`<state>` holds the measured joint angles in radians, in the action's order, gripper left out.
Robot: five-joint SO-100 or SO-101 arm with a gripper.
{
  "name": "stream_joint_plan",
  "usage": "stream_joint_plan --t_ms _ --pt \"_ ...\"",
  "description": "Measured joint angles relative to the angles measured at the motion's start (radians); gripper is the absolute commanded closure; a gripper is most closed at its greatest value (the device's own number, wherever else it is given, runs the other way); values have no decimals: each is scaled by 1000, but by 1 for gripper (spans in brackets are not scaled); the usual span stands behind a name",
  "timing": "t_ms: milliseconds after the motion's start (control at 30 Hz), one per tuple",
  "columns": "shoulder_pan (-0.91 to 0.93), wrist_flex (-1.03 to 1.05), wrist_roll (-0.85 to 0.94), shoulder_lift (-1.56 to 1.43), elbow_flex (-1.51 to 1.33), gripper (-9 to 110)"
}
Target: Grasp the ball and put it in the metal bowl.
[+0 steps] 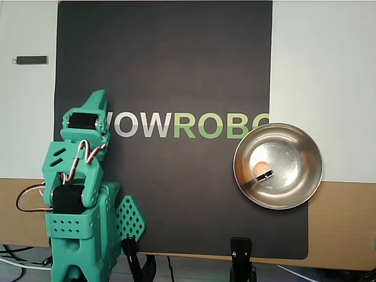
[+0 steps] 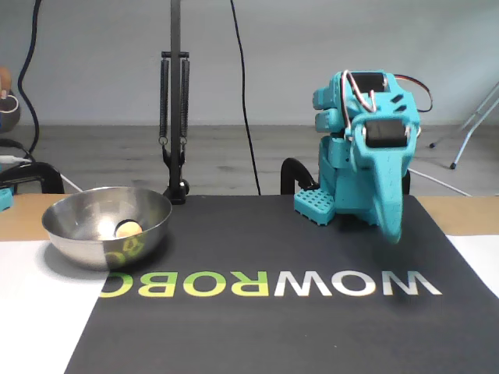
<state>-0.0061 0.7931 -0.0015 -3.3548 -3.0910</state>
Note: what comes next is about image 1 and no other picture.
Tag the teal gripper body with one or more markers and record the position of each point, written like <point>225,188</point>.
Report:
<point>82,120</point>

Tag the white paper sheet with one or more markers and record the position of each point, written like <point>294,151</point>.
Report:
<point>323,58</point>

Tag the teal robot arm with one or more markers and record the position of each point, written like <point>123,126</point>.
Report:
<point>70,226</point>

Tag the black table clamp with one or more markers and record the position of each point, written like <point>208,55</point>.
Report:
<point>47,261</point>
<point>132,255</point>

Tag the teal robot base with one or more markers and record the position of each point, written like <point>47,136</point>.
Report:
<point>130,217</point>

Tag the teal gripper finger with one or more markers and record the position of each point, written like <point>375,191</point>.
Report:
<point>95,101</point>
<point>104,101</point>

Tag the black C clamp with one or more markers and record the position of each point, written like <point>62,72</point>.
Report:
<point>368,276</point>

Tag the metal bowl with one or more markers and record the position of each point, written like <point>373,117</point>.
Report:
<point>293,176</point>

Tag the black WOWROBO mat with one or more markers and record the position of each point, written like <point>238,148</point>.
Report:
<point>176,58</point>

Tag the black USB stick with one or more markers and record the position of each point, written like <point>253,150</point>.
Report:
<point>32,60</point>

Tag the tan ball with black base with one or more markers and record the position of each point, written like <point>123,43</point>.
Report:
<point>260,169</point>

